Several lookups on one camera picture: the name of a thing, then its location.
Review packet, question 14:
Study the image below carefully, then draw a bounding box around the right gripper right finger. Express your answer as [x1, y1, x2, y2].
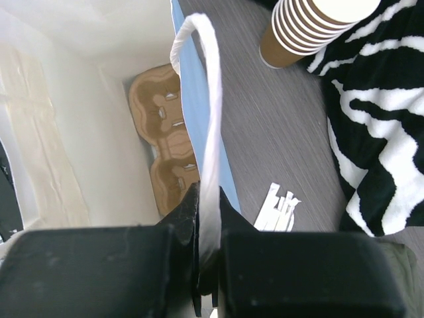
[212, 187, 258, 307]

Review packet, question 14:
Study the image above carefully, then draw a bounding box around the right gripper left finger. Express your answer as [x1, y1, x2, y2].
[158, 182, 201, 315]

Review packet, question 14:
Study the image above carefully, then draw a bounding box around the light blue paper bag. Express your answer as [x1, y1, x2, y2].
[1, 1, 229, 268]

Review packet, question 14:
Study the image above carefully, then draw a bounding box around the bundle of white wrapped straws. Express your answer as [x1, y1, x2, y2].
[254, 183, 301, 232]

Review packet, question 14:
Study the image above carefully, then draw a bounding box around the olive green cloth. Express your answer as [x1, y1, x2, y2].
[379, 241, 423, 317]

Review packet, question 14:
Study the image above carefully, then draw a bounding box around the zebra print pillow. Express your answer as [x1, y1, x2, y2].
[302, 1, 423, 237]

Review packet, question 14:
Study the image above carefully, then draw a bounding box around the stack of paper cups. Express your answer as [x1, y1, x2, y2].
[259, 0, 380, 69]

